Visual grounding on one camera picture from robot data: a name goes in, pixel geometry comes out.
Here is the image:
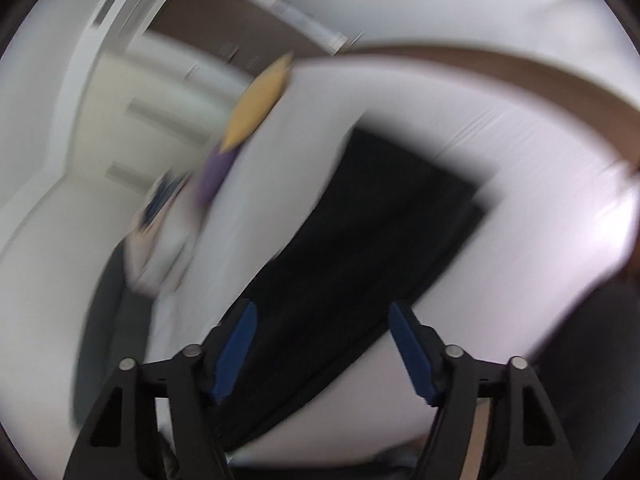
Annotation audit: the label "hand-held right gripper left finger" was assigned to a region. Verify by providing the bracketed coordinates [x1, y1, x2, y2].
[62, 299, 258, 480]

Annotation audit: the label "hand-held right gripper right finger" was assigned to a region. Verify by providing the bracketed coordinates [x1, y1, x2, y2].
[387, 301, 583, 480]

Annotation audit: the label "black pants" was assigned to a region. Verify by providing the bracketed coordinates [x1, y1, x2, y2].
[210, 127, 488, 453]

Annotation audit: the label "white printed pillow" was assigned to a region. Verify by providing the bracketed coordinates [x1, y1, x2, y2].
[125, 170, 201, 297]

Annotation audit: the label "white bed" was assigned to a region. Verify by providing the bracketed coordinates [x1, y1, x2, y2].
[150, 55, 635, 466]

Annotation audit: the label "purple pillow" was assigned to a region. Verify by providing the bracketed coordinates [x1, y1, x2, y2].
[197, 142, 242, 207]

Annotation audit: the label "yellow pillow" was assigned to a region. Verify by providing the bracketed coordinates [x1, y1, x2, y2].
[222, 52, 296, 153]

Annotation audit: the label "white wardrobe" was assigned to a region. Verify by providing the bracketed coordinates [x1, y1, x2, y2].
[75, 35, 251, 196]

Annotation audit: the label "brown door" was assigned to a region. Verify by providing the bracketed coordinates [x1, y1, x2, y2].
[145, 0, 347, 77]

